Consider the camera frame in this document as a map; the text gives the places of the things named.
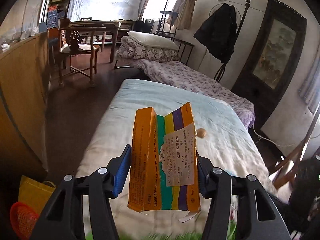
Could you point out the dark framed painting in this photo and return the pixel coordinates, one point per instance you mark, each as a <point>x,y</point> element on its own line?
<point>273,59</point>

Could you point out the black hanging jacket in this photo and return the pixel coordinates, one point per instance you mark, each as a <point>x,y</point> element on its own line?
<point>218,32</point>

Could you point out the bookshelf with boxes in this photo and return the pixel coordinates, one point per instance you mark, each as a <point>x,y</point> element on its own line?
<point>56,9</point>

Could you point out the purple floral bed cover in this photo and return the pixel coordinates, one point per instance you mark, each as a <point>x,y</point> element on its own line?
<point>177,74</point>

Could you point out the white pillow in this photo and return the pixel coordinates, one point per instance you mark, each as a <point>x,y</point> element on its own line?
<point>151,40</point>

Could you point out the dark wooden table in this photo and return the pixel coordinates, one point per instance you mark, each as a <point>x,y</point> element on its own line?
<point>98,27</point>

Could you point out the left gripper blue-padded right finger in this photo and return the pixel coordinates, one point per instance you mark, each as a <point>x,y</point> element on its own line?
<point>204,168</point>

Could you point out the red plastic mesh basket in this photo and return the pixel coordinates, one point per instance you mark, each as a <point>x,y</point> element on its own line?
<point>23,219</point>

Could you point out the orange striped medicine box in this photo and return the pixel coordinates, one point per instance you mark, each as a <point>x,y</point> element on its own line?
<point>163,173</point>

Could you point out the wooden chair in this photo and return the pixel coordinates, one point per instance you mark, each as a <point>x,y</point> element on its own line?
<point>69,45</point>

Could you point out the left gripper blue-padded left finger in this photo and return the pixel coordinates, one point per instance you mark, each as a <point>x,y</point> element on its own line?
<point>121,169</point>

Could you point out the white window curtain sheet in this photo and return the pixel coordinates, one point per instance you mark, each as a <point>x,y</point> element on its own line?
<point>103,10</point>

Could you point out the floral folded quilt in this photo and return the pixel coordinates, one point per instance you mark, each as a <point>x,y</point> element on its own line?
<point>131,50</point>

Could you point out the small round wooden ball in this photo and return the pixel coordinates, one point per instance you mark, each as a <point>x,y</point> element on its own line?
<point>201,133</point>

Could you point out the yellow paper shopping bag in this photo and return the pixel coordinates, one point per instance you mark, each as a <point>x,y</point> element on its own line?
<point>35,194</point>

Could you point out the wooden sideboard cabinet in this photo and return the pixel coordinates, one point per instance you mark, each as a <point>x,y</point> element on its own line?
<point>24,90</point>

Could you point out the beige hanging garment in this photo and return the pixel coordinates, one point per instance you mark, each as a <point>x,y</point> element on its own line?
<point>185,15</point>

